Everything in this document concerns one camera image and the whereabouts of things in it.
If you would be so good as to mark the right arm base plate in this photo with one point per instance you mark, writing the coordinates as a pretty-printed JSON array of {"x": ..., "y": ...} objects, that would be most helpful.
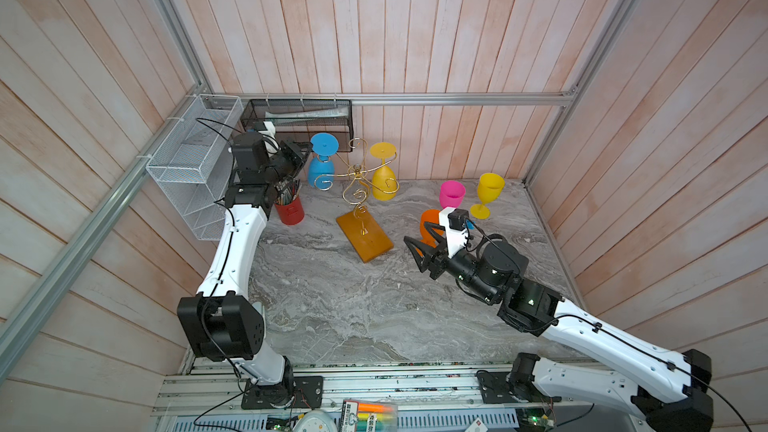
[{"x": 510, "y": 387}]

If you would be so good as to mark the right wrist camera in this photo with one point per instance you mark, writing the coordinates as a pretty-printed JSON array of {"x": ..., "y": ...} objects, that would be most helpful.
[{"x": 457, "y": 236}]

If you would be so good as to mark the red pen cup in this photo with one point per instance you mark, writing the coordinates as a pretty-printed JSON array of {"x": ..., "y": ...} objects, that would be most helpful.
[{"x": 291, "y": 213}]

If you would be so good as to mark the gold wine glass rack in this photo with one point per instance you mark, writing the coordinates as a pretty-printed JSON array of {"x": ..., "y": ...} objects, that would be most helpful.
[{"x": 359, "y": 226}]

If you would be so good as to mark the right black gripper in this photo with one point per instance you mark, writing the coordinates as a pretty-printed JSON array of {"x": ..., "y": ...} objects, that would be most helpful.
[{"x": 442, "y": 259}]

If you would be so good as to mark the white round device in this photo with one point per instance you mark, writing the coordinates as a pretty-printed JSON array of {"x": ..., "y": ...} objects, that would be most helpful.
[{"x": 315, "y": 421}]

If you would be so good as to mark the orange wine glass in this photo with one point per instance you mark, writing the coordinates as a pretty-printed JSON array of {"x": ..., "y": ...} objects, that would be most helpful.
[{"x": 432, "y": 216}]

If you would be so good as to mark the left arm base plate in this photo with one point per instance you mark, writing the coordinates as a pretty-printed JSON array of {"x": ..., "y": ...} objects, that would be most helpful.
[{"x": 302, "y": 392}]

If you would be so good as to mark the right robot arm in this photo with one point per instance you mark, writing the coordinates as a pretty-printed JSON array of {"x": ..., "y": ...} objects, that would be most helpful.
[{"x": 668, "y": 390}]

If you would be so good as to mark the pens bundle in cup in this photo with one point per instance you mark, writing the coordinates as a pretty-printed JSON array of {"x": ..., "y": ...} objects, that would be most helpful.
[{"x": 287, "y": 191}]

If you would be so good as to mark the blue wine glass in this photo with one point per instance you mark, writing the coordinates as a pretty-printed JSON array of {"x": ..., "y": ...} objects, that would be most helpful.
[{"x": 321, "y": 169}]

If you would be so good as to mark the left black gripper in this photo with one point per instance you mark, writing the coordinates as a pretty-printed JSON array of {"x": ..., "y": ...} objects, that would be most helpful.
[{"x": 297, "y": 157}]

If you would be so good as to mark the dark yellow wine glass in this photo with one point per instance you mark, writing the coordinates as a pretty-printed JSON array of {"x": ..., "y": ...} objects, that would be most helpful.
[{"x": 385, "y": 184}]

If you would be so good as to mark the light yellow wine glass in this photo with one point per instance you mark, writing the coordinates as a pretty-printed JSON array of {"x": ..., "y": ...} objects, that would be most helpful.
[{"x": 489, "y": 189}]

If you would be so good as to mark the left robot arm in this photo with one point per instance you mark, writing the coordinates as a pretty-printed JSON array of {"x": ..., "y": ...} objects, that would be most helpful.
[{"x": 218, "y": 320}]

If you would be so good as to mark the pink wine glass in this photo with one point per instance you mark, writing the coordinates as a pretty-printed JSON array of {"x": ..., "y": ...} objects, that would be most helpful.
[{"x": 451, "y": 194}]

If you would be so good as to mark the black mesh wall basket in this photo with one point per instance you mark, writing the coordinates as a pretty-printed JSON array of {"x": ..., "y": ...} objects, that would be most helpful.
[{"x": 300, "y": 119}]

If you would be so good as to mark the highlighter marker box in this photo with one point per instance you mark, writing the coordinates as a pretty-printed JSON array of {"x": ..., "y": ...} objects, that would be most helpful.
[{"x": 358, "y": 416}]

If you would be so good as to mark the white mesh wall organizer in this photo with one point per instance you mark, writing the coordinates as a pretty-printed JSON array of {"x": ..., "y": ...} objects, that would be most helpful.
[{"x": 193, "y": 163}]

